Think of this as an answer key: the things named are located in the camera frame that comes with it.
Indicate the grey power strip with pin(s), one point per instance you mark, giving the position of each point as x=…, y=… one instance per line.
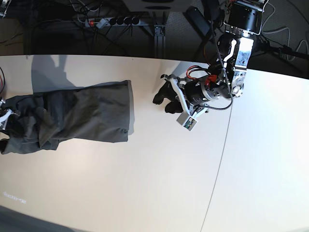
x=112, y=22

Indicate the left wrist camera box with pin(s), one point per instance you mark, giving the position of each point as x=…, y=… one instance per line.
x=187, y=121

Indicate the aluminium frame post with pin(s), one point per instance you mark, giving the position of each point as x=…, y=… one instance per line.
x=156, y=29

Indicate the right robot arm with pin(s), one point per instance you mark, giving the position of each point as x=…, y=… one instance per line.
x=4, y=5

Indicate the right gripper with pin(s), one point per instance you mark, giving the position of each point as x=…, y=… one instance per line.
x=5, y=113

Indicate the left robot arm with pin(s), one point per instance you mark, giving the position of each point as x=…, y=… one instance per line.
x=231, y=30

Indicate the black tripod stand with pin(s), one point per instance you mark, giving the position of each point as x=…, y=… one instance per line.
x=264, y=45

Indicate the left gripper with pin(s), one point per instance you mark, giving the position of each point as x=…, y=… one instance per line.
x=191, y=95

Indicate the black power adapter brick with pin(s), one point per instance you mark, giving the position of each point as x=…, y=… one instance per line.
x=198, y=22

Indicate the grey T-shirt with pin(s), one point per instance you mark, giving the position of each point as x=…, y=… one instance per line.
x=42, y=121

